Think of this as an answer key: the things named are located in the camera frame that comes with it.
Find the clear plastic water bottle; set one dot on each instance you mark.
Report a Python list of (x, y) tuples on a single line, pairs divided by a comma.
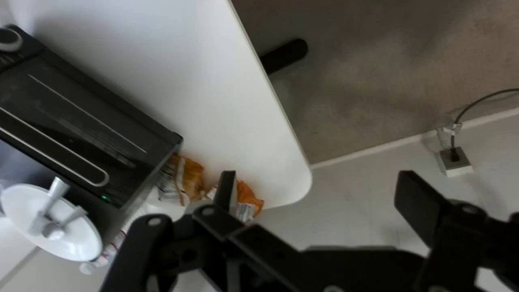
[(100, 260)]

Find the white wall socket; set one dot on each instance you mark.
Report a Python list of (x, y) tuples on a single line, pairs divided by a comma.
[(456, 168)]

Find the white plate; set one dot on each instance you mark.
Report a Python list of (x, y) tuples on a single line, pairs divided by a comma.
[(70, 244)]

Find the orange snack packet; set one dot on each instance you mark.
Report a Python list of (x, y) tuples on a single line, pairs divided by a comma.
[(189, 179), (250, 197)]

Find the black toaster oven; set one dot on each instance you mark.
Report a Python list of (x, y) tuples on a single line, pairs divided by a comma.
[(82, 124)]

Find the white plastic fork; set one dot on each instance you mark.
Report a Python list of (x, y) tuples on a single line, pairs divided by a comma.
[(67, 219), (51, 200)]

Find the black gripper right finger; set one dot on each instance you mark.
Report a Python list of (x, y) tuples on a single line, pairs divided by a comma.
[(419, 200)]

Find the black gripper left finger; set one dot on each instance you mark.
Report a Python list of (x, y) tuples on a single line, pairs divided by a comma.
[(226, 189)]

